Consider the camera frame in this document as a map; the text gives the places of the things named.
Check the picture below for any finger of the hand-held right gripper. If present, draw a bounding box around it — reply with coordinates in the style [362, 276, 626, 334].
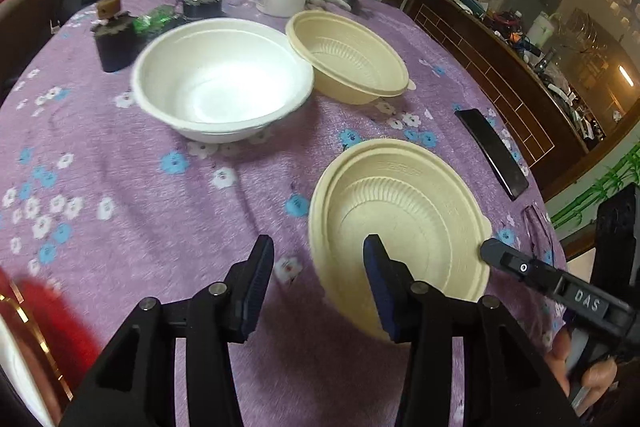
[480, 238, 632, 334]

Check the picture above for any wooden sideboard with mirror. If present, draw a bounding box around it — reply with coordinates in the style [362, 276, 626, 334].
[382, 0, 640, 204]

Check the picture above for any red gold-rimmed plate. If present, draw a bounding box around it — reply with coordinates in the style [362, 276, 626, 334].
[0, 267, 73, 408]

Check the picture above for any white plate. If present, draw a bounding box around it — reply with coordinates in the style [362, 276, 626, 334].
[0, 317, 56, 427]

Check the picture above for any black cylinder with wooden knob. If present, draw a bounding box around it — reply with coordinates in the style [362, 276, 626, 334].
[90, 0, 139, 74]

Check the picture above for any brown armchair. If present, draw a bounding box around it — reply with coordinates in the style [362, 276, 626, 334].
[0, 0, 64, 84]

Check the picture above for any green bamboo wall sticker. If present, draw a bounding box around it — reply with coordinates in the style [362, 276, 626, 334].
[549, 147, 640, 229]

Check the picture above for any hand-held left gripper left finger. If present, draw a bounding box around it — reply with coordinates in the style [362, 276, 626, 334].
[60, 234, 276, 427]

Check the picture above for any beige plastic bowl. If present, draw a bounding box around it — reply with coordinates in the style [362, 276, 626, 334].
[308, 138, 493, 343]
[286, 10, 415, 105]

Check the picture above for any white foam bowl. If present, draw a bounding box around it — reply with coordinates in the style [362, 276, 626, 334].
[131, 18, 315, 142]

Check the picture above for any black phone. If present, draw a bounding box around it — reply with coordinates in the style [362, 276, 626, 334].
[454, 108, 530, 200]

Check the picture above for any black box device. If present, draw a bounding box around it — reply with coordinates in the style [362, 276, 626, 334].
[182, 0, 226, 19]

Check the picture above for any person's right hand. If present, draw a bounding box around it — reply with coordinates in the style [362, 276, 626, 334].
[544, 324, 621, 415]

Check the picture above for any green packet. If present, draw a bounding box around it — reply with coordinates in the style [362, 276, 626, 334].
[132, 6, 189, 39]

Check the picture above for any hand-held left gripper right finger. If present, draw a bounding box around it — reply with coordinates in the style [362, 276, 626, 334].
[362, 234, 581, 427]

